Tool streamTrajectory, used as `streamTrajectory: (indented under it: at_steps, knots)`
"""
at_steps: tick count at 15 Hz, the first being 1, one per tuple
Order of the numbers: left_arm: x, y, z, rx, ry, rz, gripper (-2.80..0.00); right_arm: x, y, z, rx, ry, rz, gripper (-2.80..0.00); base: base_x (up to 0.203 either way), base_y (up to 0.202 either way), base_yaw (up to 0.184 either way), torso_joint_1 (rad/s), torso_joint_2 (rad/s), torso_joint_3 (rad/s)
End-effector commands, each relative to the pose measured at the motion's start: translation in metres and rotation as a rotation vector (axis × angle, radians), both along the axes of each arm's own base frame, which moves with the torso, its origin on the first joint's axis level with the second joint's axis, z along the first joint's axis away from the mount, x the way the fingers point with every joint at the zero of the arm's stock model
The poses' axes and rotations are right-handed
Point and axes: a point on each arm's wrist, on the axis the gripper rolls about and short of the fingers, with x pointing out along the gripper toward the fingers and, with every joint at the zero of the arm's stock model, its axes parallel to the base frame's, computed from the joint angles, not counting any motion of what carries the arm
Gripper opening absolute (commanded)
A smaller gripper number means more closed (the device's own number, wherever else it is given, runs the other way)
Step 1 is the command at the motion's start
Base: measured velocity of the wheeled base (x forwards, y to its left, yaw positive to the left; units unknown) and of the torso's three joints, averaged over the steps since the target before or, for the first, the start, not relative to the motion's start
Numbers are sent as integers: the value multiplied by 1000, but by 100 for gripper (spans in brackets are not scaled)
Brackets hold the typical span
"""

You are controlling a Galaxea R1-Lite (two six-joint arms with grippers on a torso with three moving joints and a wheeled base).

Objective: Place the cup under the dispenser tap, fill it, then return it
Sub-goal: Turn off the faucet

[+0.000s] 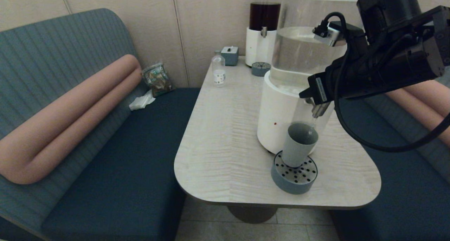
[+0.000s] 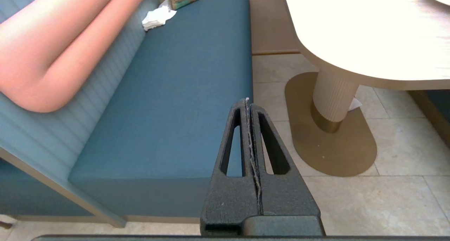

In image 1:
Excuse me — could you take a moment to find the metal water dispenser tap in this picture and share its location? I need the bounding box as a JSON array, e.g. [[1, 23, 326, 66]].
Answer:
[[306, 98, 333, 118]]

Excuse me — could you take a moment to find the grey-blue plastic cup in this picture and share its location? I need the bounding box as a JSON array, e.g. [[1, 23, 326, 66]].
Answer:
[[281, 124, 319, 169]]

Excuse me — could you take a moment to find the large clear water dispenser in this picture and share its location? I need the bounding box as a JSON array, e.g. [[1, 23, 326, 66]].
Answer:
[[257, 0, 366, 156]]

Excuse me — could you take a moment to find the small round drip tray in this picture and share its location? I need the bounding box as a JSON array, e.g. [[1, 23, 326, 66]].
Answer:
[[251, 62, 271, 77]]

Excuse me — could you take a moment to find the dark drink dispenser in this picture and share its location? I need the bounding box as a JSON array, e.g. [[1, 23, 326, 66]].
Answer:
[[245, 0, 283, 67]]

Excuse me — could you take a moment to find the blue-grey tissue box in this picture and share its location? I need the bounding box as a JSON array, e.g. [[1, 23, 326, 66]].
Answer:
[[221, 46, 239, 66]]

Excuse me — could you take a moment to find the clear bottle with white label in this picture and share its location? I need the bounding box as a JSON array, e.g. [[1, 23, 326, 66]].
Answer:
[[211, 51, 226, 87]]

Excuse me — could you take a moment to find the large round perforated drip tray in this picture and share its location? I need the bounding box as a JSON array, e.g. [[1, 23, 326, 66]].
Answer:
[[271, 151, 318, 195]]

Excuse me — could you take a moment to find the dark blue seat cushion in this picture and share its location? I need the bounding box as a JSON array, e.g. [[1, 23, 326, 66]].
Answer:
[[329, 91, 450, 241], [40, 88, 201, 241]]

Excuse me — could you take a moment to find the green printed snack bag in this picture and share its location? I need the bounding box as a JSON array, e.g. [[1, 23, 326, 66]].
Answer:
[[141, 62, 174, 98]]

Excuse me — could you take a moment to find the crumpled white tissue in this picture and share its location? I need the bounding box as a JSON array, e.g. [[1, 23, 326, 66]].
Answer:
[[128, 90, 156, 111]]

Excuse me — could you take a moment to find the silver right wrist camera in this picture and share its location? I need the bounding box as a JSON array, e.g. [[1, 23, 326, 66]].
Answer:
[[313, 22, 344, 47]]

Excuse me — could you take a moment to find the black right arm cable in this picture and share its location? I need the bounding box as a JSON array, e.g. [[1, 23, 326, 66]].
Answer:
[[321, 12, 450, 152]]

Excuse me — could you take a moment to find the grey table pedestal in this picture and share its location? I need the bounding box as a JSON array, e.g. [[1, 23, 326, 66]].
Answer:
[[227, 205, 278, 224]]

